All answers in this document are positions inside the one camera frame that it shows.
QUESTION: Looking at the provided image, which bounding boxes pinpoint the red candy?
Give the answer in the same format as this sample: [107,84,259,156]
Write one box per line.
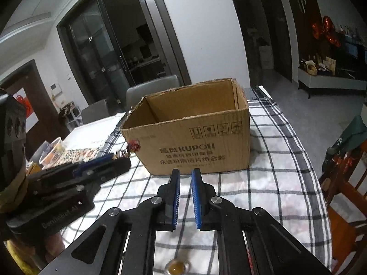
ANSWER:
[113,140,141,160]

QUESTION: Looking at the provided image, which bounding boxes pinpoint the left hand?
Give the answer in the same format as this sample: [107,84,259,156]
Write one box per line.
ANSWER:
[4,231,65,274]

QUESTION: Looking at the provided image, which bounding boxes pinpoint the colourful patterned table mat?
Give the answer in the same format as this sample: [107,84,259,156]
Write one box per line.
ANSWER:
[54,147,100,166]

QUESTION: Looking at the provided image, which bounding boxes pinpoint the clear snack container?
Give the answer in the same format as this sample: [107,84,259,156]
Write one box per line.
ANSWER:
[29,137,65,169]

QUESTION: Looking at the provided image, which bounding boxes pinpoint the grey chair left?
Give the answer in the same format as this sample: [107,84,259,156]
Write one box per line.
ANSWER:
[81,99,110,125]

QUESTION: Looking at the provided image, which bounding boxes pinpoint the grey chair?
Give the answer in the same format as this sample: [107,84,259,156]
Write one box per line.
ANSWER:
[81,99,110,125]
[126,74,182,109]

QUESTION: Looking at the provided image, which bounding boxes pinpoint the amber wrapped candy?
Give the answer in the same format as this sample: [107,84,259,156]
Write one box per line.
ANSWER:
[164,259,190,275]

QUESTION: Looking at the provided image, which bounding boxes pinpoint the brown cardboard box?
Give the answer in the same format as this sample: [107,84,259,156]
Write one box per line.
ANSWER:
[121,78,251,176]

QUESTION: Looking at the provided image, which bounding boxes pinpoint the red white door poster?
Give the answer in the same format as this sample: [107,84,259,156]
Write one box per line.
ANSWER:
[13,88,39,133]

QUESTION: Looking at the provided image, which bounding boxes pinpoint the checkered black white tablecloth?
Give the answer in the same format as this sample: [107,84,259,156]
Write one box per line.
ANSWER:
[61,88,332,274]

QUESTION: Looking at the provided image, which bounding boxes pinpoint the grey chair right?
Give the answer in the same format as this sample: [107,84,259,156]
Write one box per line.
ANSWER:
[126,74,182,109]

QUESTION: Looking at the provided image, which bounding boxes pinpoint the dark glass sliding door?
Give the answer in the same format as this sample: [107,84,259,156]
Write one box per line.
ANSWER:
[57,0,135,109]

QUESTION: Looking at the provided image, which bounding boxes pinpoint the red wooden chair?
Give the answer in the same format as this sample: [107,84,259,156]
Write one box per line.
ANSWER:
[319,142,366,274]

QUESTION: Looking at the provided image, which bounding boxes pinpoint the white low tv bench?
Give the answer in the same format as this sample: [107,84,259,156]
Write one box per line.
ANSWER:
[298,68,366,98]

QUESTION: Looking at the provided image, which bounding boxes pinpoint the green cloth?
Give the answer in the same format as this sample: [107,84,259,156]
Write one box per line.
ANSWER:
[322,115,367,173]

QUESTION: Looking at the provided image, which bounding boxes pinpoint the red foil balloons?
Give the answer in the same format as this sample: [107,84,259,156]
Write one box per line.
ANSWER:
[312,16,341,47]

